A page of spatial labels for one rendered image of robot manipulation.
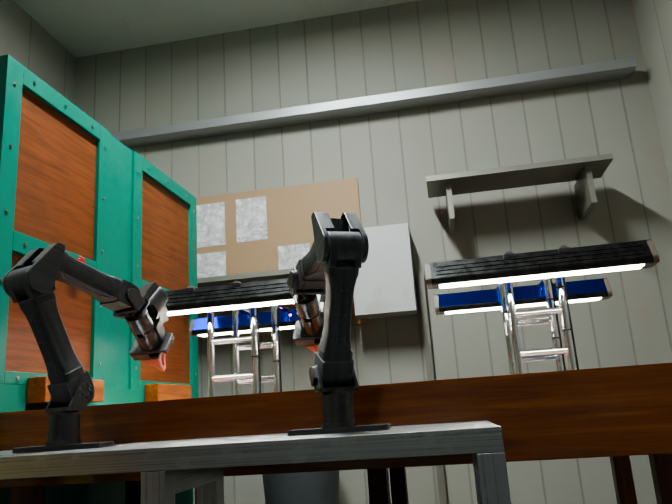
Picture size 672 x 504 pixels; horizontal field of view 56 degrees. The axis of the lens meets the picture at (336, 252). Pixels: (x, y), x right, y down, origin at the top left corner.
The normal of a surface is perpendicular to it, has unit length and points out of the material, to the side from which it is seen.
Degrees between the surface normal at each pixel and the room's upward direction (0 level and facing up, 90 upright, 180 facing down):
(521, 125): 90
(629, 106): 90
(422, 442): 90
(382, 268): 90
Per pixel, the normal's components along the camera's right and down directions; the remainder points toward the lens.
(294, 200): -0.18, -0.23
